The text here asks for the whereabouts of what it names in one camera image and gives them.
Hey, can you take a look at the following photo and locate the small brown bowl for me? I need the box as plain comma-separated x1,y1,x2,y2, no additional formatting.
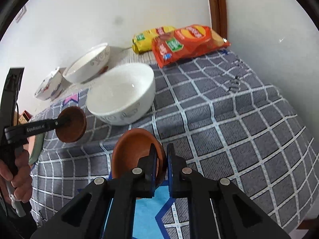
55,106,87,143
111,128,167,187

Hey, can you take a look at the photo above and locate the left hand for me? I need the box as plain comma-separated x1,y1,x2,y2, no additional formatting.
0,149,32,204

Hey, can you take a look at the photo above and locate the pink square plate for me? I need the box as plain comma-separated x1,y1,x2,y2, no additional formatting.
23,143,34,156

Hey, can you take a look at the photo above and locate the green square plate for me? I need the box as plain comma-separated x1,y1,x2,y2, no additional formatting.
28,133,45,166

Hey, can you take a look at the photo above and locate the blue crane pattern bowl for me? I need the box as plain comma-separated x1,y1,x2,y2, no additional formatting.
34,67,63,101

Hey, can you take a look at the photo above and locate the grey checked tablecloth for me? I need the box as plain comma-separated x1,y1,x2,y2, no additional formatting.
31,49,318,232

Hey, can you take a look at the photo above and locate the white ceramic bowl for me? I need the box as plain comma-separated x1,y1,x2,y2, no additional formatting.
85,63,156,126

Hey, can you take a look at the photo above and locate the large white patterned bowl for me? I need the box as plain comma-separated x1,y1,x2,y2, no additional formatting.
63,43,110,84

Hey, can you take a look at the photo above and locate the yellow snack bag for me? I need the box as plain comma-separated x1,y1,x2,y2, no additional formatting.
132,26,175,54

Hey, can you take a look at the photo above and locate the red snack bag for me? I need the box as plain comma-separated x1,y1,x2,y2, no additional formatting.
152,24,231,68

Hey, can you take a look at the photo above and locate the brown wooden door frame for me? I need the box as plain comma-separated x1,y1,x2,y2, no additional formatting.
208,0,228,38

